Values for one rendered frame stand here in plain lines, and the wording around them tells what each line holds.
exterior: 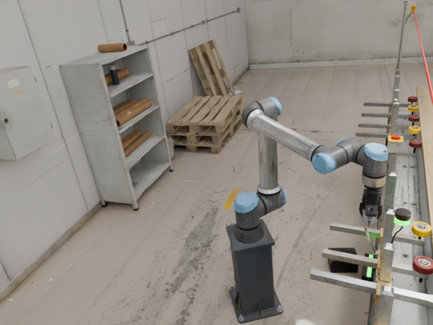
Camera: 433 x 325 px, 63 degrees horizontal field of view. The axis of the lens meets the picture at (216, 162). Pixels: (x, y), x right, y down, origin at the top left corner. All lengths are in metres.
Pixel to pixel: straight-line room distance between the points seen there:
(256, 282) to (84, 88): 2.28
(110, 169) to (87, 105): 0.69
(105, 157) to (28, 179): 0.77
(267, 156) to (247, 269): 0.74
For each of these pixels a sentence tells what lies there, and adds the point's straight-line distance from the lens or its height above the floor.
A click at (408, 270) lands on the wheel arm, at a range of 1.77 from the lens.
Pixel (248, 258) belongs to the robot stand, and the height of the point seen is 0.51.
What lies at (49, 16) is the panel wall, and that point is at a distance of 3.64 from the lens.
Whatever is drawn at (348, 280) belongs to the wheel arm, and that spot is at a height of 0.96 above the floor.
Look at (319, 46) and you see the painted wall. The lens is 9.09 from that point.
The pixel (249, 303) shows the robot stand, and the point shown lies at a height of 0.12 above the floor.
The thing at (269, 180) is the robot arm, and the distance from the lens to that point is 2.13.
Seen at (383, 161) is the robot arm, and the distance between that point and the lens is 1.54.
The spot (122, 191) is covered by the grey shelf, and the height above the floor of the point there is 0.23.
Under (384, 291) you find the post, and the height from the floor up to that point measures 1.17.
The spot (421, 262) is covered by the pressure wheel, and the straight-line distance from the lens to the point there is 1.75.
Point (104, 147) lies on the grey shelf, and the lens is 3.64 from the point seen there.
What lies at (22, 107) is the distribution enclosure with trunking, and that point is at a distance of 3.01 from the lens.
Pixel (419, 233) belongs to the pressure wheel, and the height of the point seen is 0.90.
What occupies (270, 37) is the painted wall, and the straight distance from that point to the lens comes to 9.22.
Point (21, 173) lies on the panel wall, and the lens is 3.31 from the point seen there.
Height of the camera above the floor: 2.03
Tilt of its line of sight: 27 degrees down
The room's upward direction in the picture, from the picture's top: 7 degrees counter-clockwise
